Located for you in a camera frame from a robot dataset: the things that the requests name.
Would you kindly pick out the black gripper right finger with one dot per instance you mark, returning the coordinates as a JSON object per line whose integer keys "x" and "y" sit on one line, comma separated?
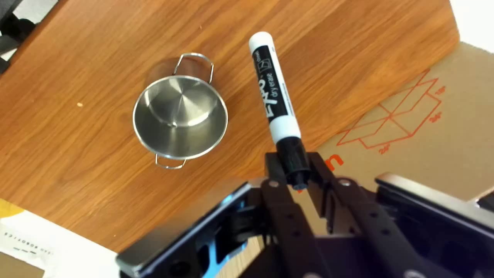
{"x": 371, "y": 221}

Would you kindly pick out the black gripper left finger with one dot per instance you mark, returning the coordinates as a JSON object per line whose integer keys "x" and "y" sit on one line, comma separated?
{"x": 290, "y": 225}

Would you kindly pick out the black white Expo marker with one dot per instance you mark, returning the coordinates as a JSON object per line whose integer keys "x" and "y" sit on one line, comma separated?
{"x": 272, "y": 94}

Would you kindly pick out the small stainless steel pot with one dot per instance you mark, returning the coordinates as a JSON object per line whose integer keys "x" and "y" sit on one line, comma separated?
{"x": 179, "y": 116}

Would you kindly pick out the white printed paper sheet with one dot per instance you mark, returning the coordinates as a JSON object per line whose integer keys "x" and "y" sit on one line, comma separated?
{"x": 47, "y": 244}

